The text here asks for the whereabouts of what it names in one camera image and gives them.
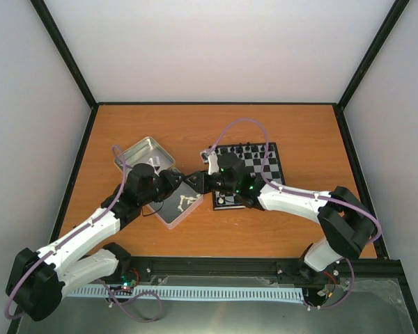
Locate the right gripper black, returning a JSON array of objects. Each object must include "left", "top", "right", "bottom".
[{"left": 183, "top": 170, "right": 238, "bottom": 195}]

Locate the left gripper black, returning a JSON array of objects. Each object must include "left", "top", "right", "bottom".
[{"left": 140, "top": 169, "right": 185, "bottom": 205}]

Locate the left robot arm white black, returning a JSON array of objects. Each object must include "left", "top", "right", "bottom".
[{"left": 6, "top": 163, "right": 184, "bottom": 321}]

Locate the black white chess board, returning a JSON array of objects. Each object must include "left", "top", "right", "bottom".
[{"left": 212, "top": 142, "right": 285, "bottom": 211}]

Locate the small circuit board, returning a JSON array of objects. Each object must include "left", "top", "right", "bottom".
[{"left": 110, "top": 269, "right": 140, "bottom": 298}]

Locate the pink tin box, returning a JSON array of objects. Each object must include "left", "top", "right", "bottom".
[{"left": 142, "top": 173, "right": 203, "bottom": 230}]

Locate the gold tin lid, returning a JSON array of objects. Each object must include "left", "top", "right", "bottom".
[{"left": 123, "top": 136, "right": 176, "bottom": 174}]

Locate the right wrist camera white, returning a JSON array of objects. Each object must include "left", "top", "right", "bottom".
[{"left": 200, "top": 149, "right": 219, "bottom": 175}]

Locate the purple cable on base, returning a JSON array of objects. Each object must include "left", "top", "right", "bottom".
[{"left": 97, "top": 278, "right": 164, "bottom": 323}]

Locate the light blue cable duct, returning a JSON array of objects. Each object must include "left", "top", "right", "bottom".
[{"left": 65, "top": 285, "right": 306, "bottom": 304}]

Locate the black frame rail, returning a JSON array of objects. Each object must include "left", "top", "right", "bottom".
[{"left": 125, "top": 256, "right": 304, "bottom": 286}]

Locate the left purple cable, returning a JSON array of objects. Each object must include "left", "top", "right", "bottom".
[{"left": 5, "top": 144, "right": 128, "bottom": 320}]

